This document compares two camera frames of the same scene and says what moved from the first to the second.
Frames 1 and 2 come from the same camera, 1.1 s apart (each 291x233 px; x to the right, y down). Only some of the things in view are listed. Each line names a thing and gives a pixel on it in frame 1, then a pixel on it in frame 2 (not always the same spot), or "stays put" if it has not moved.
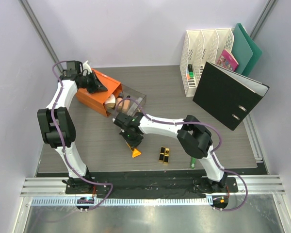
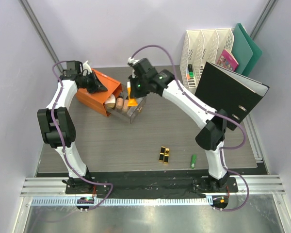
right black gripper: (133, 144) -> (134, 93)
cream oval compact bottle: (110, 102) stays put
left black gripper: (94, 82) stays put
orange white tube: (135, 152) -> (131, 102)
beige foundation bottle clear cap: (118, 99) stays put
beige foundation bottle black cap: (126, 105) stays put
